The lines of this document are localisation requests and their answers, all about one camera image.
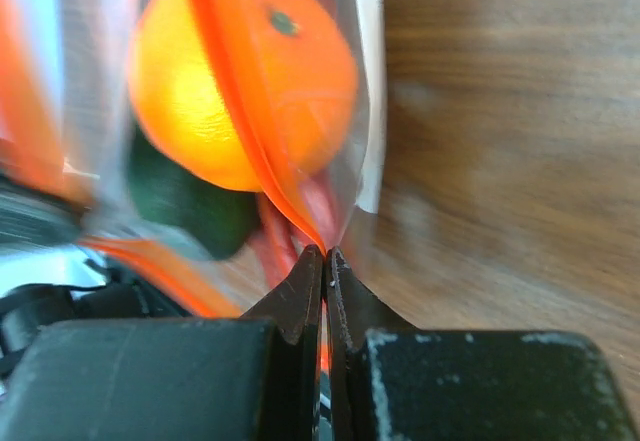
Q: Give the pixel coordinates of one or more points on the red toy lobster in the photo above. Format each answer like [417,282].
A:
[299,207]

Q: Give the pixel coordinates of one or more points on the clear zip bag orange zipper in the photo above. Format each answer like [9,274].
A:
[67,123]

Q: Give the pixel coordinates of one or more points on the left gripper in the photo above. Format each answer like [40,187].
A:
[27,309]

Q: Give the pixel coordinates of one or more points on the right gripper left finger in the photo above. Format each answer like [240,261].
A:
[290,391]

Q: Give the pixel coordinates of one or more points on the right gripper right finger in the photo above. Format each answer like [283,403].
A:
[352,310]

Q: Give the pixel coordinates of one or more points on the dark green toy avocado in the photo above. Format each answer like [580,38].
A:
[163,192]

